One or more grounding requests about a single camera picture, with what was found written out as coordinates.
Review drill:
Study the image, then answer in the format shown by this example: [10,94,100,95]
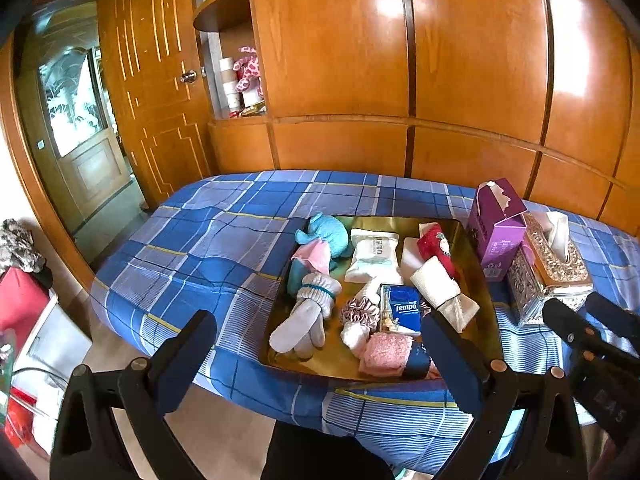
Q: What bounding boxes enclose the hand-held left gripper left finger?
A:
[48,310,219,480]

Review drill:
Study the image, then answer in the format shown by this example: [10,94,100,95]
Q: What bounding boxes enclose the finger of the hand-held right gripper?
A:
[542,297,617,357]
[585,291,640,354]

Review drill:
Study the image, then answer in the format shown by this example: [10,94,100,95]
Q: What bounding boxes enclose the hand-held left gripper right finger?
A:
[421,310,589,480]

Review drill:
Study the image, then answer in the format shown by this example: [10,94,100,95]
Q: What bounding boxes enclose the pink navy fuzzy socks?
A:
[357,332,441,381]

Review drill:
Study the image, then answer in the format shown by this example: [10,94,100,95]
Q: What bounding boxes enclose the blue pocket tissue packet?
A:
[379,284,426,336]

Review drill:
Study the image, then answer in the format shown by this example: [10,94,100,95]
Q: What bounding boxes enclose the beige towel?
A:
[410,255,481,334]

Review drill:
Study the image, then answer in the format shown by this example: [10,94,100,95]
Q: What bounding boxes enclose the white fluffy brown-trimmed sock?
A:
[341,280,384,360]

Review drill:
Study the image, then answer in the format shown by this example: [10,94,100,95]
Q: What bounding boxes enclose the pink satin scrunchie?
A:
[340,296,382,330]

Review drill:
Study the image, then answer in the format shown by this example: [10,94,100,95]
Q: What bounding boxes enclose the white cloth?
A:
[400,222,441,274]

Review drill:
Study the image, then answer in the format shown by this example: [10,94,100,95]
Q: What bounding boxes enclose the grey knit gloves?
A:
[270,272,344,360]

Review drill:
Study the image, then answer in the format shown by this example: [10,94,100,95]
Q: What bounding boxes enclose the red sock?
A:
[417,225,459,279]

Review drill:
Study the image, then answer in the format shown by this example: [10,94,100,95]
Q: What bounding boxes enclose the white wet wipe pack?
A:
[344,228,405,286]

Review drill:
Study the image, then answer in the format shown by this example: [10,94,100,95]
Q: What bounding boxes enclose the gold rectangular tray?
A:
[259,215,504,386]

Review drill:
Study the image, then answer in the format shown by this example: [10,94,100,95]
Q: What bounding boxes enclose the pink soft cloth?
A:
[290,239,335,275]

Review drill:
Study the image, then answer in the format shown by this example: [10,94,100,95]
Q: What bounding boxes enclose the blue plush toy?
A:
[295,213,352,260]

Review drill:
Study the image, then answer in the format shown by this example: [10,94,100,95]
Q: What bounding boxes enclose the ornate silver gold tissue box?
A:
[506,212,595,330]

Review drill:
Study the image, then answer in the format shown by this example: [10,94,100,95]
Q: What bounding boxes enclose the purple carton box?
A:
[467,178,529,282]

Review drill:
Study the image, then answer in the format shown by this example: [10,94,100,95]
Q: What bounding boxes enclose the blue plaid bed sheet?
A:
[90,170,640,477]

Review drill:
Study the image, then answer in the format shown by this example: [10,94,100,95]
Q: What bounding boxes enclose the white side table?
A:
[10,294,94,442]

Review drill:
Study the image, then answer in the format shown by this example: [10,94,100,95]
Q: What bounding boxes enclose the person's dark clothing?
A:
[262,422,396,480]

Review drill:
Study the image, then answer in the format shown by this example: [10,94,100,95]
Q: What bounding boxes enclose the red box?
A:
[0,266,54,334]

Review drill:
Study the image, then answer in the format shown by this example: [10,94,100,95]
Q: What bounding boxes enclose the grey patterned cloth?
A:
[0,218,46,274]

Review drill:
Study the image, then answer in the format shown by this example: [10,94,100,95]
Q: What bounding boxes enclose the white paper rolls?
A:
[218,56,241,114]

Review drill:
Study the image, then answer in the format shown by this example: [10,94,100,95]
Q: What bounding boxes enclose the frosted glass wooden door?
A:
[15,0,134,242]

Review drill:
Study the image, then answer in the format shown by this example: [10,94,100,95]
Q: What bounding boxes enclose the wooden wardrobe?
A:
[192,0,640,239]

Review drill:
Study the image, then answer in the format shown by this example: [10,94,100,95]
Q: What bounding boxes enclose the pink plush toy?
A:
[236,46,262,94]

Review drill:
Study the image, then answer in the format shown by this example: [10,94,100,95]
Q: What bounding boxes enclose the wooden corner shelf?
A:
[192,0,251,34]

